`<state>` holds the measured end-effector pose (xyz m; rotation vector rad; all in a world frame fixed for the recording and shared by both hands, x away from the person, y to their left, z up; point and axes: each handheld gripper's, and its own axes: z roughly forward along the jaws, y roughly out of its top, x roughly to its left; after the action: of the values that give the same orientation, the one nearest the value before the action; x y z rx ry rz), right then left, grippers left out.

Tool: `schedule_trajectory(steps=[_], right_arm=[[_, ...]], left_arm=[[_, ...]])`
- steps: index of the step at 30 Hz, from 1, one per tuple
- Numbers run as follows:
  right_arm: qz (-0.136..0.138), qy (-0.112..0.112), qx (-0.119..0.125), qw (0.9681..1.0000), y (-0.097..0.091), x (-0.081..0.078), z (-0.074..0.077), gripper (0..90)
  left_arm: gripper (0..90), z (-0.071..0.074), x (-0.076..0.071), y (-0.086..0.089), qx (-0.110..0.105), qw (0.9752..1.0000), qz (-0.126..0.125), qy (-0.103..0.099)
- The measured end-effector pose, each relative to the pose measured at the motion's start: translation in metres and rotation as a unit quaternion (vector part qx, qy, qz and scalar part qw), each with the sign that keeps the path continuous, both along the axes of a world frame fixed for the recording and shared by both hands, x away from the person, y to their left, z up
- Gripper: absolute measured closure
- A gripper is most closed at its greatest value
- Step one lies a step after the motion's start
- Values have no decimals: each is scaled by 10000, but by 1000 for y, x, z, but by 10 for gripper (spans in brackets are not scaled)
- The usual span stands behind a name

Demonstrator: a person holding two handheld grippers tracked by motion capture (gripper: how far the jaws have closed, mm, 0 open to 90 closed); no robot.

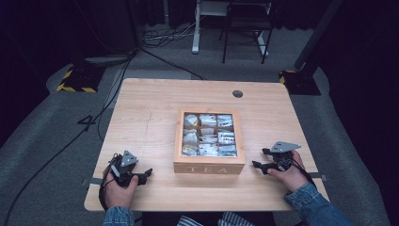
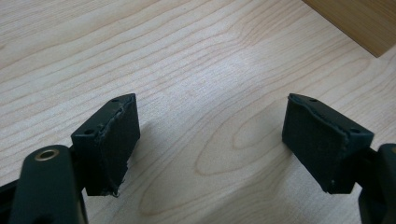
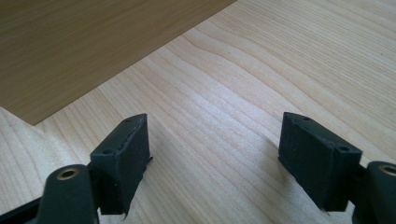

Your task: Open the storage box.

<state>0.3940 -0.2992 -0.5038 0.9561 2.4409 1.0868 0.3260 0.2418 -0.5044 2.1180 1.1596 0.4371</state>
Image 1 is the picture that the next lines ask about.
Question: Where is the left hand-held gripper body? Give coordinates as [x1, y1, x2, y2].
[107, 150, 144, 188]

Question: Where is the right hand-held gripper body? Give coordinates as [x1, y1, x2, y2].
[269, 140, 302, 173]

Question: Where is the wooden tea box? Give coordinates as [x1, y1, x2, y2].
[172, 107, 247, 176]

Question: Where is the person's right hand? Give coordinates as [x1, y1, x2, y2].
[266, 150, 310, 193]

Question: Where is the person's left hand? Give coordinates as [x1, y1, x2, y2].
[103, 171, 139, 210]

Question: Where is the grey tape strip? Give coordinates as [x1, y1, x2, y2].
[309, 171, 328, 182]
[81, 177, 104, 186]

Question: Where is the pile of tea packets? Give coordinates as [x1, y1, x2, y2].
[182, 113, 238, 157]

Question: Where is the person's striped clothing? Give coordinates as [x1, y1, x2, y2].
[176, 211, 256, 226]

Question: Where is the hazard-striped stand base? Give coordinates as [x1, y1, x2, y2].
[278, 69, 322, 96]
[56, 64, 106, 94]

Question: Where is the black stand pole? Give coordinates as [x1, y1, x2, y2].
[293, 0, 345, 72]

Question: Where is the black chair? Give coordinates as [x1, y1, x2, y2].
[218, 0, 275, 65]

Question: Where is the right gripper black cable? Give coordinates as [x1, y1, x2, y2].
[290, 158, 317, 188]

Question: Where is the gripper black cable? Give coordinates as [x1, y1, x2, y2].
[290, 158, 317, 188]
[98, 153, 119, 212]

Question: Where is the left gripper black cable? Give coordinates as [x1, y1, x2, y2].
[98, 153, 119, 212]

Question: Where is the long black floor cable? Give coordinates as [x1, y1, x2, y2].
[2, 50, 139, 226]

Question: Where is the bundle of floor cables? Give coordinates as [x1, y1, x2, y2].
[141, 22, 197, 49]

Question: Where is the white desk frame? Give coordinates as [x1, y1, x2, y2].
[191, 0, 270, 58]

